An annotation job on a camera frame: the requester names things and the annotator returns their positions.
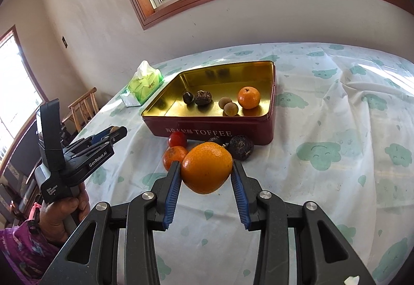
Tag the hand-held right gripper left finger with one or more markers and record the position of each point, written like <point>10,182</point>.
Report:
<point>171,194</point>

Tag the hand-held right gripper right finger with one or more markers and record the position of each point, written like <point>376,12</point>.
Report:
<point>241,197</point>

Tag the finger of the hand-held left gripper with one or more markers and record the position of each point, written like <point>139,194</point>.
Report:
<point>118,134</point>
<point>102,135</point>

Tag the brown longan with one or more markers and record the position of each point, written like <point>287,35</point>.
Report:
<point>224,102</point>
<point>113,130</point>
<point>231,109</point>

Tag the orange mandarin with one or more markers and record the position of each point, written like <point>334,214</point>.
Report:
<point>171,157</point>
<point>207,167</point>
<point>249,97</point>

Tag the dark wrinkled passion fruit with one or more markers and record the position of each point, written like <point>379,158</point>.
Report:
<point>241,147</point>
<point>216,141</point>
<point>202,97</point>

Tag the red tomato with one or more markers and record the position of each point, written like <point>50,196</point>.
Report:
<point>177,139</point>

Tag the dark glossy plum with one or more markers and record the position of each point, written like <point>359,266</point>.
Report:
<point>188,98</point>

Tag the dark red gold-lined tin box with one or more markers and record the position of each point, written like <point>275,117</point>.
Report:
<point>258,78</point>

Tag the person's left forearm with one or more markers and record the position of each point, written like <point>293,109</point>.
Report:
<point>19,249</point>

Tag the person's left hand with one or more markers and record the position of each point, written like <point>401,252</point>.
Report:
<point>58,215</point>

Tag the dark furniture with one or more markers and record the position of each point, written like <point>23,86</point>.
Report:
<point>22,149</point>

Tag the wooden chair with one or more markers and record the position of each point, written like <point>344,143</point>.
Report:
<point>82,99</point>

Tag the green tissue pack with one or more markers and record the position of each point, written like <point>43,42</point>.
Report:
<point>142,84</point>

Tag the wooden framed side window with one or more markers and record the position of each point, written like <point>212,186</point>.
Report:
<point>16,84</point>

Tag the white cloud-print tablecloth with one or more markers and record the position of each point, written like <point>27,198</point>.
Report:
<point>323,207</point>

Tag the dark wall switch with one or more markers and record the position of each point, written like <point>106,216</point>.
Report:
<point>64,41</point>

